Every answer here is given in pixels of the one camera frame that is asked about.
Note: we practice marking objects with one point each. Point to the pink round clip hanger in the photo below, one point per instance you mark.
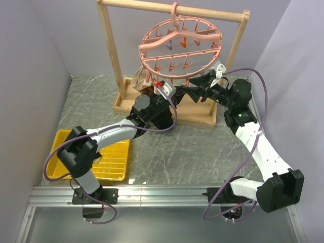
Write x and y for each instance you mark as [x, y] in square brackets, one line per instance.
[180, 47]

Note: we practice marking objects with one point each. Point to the black underwear beige waistband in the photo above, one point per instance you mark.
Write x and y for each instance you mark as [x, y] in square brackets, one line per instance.
[163, 120]

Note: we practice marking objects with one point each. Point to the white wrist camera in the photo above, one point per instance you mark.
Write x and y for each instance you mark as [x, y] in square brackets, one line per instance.
[166, 89]
[218, 69]

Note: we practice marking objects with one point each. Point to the yellow plastic tray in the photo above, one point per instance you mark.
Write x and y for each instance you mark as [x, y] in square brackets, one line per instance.
[111, 162]

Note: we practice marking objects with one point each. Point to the brown underwear striped waistband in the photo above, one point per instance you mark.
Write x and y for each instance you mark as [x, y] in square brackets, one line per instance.
[139, 81]

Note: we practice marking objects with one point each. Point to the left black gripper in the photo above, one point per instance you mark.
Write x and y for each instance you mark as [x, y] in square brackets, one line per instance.
[174, 100]

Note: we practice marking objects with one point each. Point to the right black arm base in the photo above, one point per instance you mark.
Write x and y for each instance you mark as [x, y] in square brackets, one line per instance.
[233, 208]

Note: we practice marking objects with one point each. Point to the black underwear in tray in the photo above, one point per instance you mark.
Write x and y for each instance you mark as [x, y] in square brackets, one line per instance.
[97, 157]

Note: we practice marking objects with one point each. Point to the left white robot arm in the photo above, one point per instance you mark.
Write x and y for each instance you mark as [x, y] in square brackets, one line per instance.
[148, 114]

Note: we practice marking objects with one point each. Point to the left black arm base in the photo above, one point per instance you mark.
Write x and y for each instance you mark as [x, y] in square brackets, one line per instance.
[94, 205]

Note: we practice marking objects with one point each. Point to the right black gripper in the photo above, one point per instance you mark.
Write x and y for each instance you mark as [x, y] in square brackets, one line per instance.
[202, 81]

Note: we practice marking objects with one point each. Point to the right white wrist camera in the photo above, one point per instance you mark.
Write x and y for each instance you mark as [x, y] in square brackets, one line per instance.
[218, 69]

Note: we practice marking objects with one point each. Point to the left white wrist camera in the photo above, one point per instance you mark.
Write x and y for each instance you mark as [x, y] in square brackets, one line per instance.
[166, 89]

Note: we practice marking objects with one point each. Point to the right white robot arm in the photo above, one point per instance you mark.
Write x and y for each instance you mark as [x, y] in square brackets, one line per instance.
[281, 186]

